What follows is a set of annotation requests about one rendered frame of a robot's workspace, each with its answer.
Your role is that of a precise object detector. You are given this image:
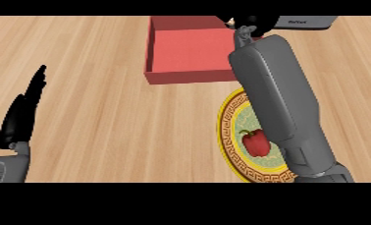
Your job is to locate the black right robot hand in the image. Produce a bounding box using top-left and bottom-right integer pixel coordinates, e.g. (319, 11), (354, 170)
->
(216, 16), (282, 38)

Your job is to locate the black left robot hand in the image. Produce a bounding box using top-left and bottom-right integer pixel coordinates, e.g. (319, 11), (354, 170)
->
(0, 64), (49, 150)

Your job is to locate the red cardboard box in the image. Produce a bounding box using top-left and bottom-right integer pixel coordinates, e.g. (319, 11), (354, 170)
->
(143, 16), (266, 85)

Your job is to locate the yellow patterned plate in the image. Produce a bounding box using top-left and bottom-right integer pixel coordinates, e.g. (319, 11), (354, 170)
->
(217, 86), (300, 184)

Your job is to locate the grey flat appliance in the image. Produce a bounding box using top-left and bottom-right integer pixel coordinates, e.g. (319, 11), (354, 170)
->
(273, 16), (339, 30)

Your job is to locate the red bell pepper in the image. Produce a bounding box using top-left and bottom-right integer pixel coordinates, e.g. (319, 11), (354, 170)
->
(238, 128), (273, 158)

